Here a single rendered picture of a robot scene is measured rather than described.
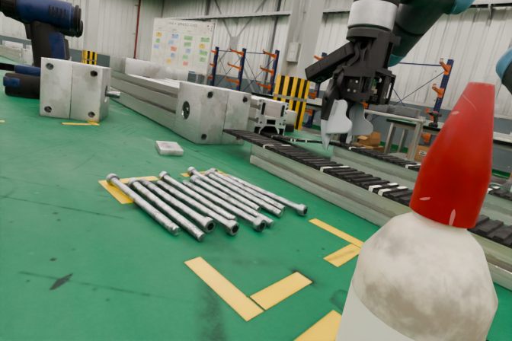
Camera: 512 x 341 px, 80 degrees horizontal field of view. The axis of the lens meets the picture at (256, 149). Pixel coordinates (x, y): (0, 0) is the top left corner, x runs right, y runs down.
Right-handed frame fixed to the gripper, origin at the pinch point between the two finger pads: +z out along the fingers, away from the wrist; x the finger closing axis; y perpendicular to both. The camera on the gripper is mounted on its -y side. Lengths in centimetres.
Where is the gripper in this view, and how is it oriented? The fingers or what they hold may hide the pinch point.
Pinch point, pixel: (333, 142)
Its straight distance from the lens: 59.8
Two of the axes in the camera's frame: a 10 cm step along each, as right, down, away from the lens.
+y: 6.2, 2.6, -7.4
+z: -1.7, 9.7, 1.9
